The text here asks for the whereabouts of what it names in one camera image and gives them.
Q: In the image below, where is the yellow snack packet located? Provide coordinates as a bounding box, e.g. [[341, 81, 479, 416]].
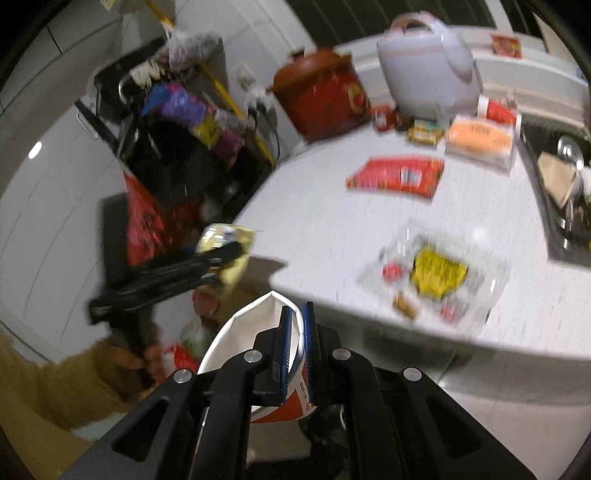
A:
[[196, 222, 256, 297]]

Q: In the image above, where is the metal ladle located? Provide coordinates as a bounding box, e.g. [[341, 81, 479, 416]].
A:
[[555, 134, 585, 168]]

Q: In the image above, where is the red white paper cup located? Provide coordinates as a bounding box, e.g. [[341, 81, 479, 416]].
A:
[[477, 93, 523, 136], [197, 290, 320, 424]]

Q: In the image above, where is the red plastic bag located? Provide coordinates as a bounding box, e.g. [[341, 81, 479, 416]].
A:
[[123, 170, 200, 267]]

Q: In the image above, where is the yellow handled mop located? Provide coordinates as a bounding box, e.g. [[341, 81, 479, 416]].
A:
[[100, 0, 279, 170]]

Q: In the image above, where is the person's left hand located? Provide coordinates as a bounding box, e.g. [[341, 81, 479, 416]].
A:
[[141, 344, 171, 374]]

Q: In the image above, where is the orange white packet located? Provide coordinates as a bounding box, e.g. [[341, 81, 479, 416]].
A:
[[443, 114, 519, 172]]

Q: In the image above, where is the red packet on ledge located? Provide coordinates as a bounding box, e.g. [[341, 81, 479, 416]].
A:
[[489, 34, 524, 60]]

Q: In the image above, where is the black cart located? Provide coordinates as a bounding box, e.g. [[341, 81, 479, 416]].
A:
[[75, 36, 279, 234]]

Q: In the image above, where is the red snack packet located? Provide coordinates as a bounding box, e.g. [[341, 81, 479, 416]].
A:
[[345, 156, 446, 200]]

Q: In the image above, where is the white wall plug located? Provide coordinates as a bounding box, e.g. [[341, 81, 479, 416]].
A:
[[235, 64, 274, 112]]

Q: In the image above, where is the brown paper piece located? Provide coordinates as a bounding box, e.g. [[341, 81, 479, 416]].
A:
[[537, 151, 579, 209]]

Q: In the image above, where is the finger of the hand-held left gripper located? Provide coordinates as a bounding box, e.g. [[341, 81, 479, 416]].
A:
[[137, 269, 223, 306], [133, 241, 244, 283]]

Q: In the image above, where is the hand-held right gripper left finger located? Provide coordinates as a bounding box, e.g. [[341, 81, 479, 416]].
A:
[[60, 305, 293, 480]]

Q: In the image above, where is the small red container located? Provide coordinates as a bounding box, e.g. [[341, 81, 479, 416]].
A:
[[370, 103, 403, 133]]

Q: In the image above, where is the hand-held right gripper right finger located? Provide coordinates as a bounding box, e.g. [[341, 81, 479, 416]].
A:
[[303, 302, 539, 480]]

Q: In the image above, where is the white rice cooker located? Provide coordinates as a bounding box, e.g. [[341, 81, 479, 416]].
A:
[[375, 12, 484, 117]]

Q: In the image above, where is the red clay pot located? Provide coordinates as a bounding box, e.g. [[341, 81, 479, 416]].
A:
[[267, 47, 371, 145]]

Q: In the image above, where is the purple plastic bag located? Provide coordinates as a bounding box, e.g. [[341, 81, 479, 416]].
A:
[[141, 82, 246, 158]]

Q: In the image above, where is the kitchen sink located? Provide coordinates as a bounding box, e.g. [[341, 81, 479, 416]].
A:
[[516, 110, 591, 265]]

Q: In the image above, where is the small green yellow packet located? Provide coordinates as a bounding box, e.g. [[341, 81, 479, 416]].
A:
[[405, 119, 447, 147]]

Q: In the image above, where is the clear plastic bag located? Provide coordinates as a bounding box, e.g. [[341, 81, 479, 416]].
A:
[[359, 220, 509, 334]]

